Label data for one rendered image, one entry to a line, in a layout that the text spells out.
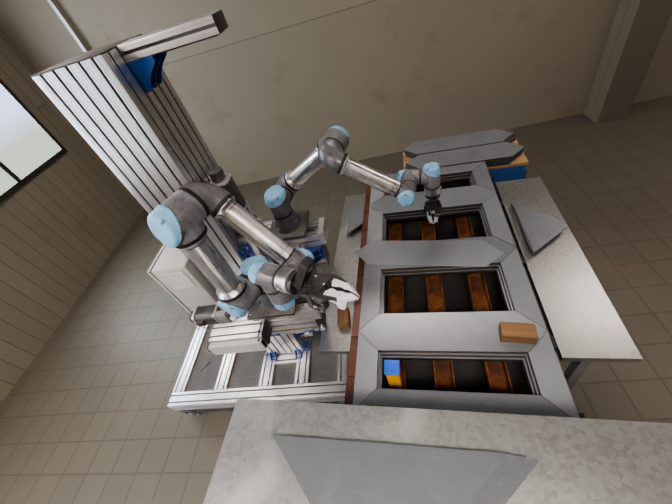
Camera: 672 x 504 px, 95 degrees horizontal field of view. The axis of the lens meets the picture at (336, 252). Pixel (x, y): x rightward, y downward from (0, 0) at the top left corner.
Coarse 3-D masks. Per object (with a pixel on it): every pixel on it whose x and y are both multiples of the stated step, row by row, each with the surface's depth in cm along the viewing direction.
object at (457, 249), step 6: (450, 240) 161; (456, 240) 160; (462, 240) 159; (450, 246) 159; (456, 246) 158; (462, 246) 157; (450, 252) 156; (456, 252) 155; (462, 252) 154; (450, 258) 153; (456, 258) 152; (462, 258) 152; (450, 264) 151; (456, 264) 150; (462, 264) 149
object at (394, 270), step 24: (384, 216) 190; (408, 216) 187; (432, 216) 184; (480, 216) 175; (384, 240) 178; (384, 288) 156; (504, 288) 138; (456, 360) 124; (480, 360) 121; (504, 360) 119; (528, 360) 114
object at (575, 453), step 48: (240, 432) 102; (288, 432) 98; (336, 432) 95; (384, 432) 92; (432, 432) 89; (480, 432) 86; (528, 432) 84; (576, 432) 81; (624, 432) 79; (240, 480) 92; (288, 480) 89; (528, 480) 77; (576, 480) 75; (624, 480) 73
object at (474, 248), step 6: (468, 240) 158; (474, 240) 158; (480, 240) 157; (468, 246) 156; (474, 246) 155; (480, 246) 154; (468, 252) 153; (474, 252) 152; (480, 252) 151; (468, 258) 151; (474, 258) 150; (480, 258) 149; (468, 264) 148; (474, 264) 147; (480, 264) 147
